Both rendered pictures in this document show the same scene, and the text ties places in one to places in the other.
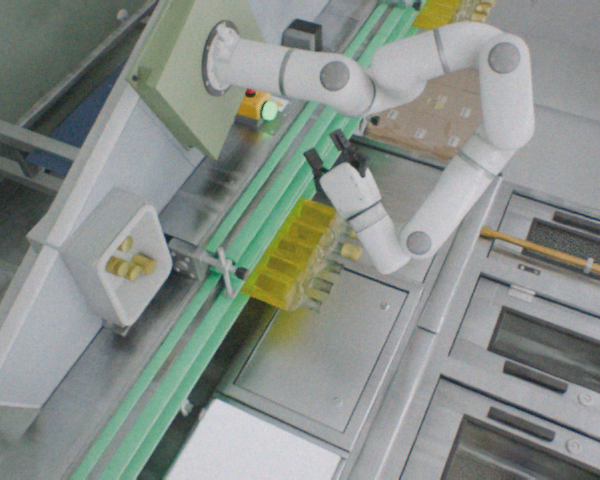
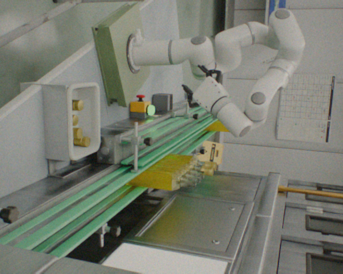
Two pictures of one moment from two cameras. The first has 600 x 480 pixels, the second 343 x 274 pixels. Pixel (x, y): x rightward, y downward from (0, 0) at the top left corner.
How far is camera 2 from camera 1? 0.99 m
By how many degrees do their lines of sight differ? 42
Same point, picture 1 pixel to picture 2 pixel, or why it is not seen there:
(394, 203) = (221, 185)
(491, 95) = (280, 27)
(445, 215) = (270, 83)
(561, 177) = not seen: outside the picture
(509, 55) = (285, 12)
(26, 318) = (13, 110)
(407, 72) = (234, 37)
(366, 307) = (220, 209)
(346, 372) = (216, 231)
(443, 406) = (290, 250)
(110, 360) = (54, 184)
